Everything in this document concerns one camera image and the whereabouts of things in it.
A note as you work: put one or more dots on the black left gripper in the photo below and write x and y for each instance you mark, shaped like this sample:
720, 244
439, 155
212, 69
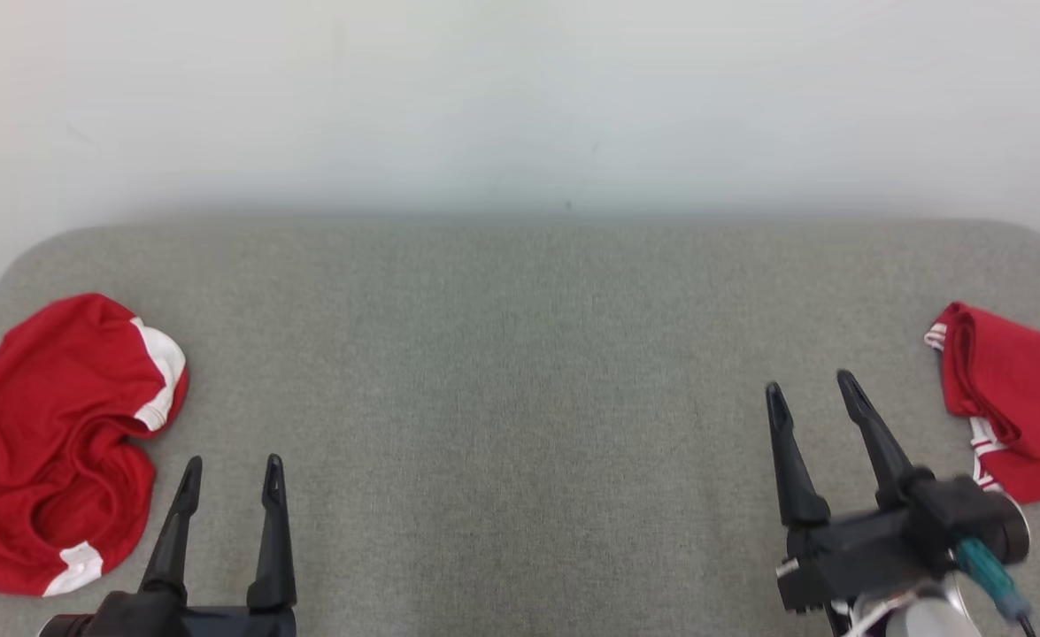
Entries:
174, 624

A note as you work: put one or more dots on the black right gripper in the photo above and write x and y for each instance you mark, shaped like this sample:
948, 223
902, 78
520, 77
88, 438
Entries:
856, 557

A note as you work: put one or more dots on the red numbered jersey white sleeves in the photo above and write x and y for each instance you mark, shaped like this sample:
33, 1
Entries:
1024, 398

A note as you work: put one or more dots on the red garment with white stripes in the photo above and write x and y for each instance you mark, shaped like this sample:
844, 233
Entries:
42, 425

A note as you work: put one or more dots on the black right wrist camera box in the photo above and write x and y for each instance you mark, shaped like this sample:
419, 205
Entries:
962, 513

